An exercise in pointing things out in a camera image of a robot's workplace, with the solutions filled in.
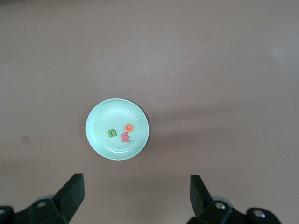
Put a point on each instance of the orange foam letter e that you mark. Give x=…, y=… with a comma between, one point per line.
x=131, y=128

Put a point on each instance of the red foam letter w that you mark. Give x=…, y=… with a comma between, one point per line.
x=126, y=140

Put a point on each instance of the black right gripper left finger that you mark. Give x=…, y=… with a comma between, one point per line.
x=67, y=203

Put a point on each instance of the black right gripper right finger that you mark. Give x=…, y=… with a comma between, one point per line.
x=203, y=205

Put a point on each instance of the green foam letter n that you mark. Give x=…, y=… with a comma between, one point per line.
x=112, y=130

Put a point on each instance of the green plate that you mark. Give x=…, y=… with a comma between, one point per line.
x=105, y=112

